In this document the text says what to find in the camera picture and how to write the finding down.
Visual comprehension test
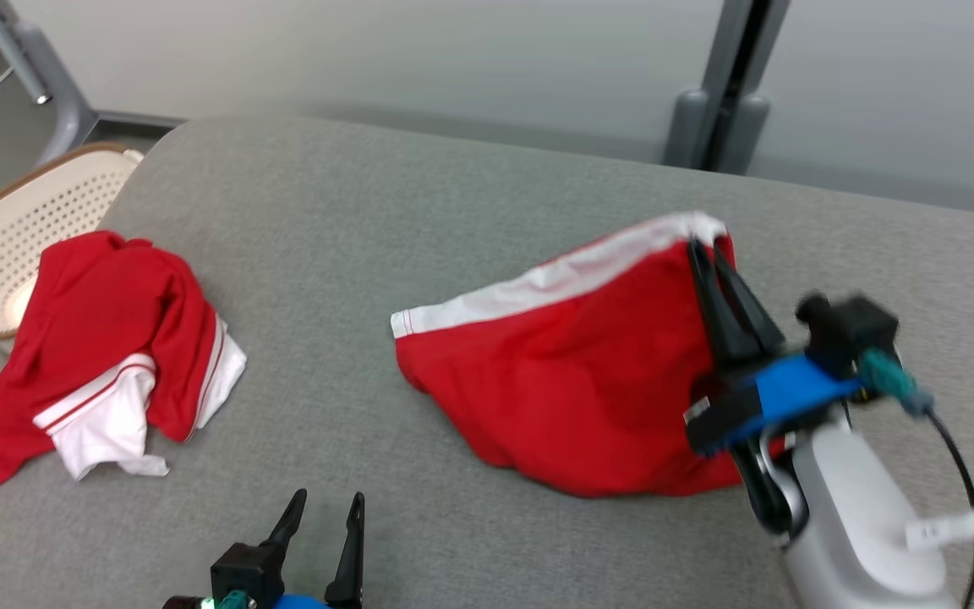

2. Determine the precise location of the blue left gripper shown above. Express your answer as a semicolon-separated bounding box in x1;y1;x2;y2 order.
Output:
262;488;367;609

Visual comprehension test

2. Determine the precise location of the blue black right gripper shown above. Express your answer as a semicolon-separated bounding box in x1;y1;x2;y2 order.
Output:
685;239;868;458

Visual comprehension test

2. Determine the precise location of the red shorts white waistband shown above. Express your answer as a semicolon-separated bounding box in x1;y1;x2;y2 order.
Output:
390;211;788;498

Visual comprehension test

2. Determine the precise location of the red and white shirt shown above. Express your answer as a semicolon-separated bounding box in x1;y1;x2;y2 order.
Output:
0;230;248;502

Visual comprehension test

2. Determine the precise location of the cream perforated laundry basket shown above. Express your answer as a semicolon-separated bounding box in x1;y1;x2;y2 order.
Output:
0;142;145;342

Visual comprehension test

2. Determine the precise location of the grey metal desk leg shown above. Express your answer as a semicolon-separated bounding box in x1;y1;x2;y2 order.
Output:
0;0;101;167

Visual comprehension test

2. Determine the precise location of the grey wall partition post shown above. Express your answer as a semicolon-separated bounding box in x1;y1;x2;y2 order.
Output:
662;0;792;176

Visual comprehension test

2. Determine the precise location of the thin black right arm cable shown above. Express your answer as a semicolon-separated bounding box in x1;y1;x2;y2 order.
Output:
910;404;974;609

